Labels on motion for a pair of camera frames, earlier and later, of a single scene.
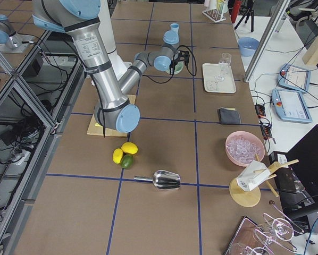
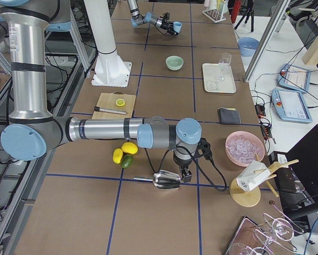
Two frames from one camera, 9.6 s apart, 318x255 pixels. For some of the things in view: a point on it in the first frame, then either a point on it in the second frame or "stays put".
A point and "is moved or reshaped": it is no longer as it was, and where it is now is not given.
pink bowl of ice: [242, 147] stays put
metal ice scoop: [163, 179] stays put
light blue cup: [174, 27] is moved or reshaped
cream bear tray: [218, 78] stays put
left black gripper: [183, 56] -> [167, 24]
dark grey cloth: [231, 116] stays put
